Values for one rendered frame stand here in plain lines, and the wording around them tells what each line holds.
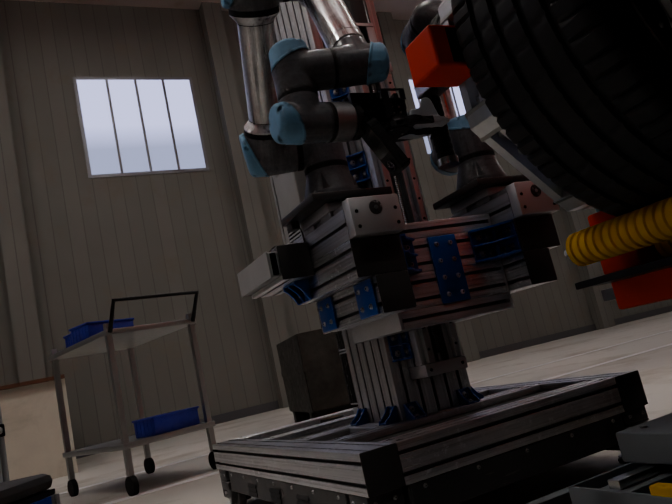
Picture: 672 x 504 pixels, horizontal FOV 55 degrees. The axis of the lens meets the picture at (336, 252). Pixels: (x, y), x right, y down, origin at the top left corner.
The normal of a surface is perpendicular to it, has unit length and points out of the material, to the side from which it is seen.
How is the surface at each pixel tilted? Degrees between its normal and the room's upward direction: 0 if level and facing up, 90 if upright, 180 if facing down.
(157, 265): 90
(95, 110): 90
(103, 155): 90
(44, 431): 90
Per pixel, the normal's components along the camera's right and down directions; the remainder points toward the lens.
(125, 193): 0.41, -0.25
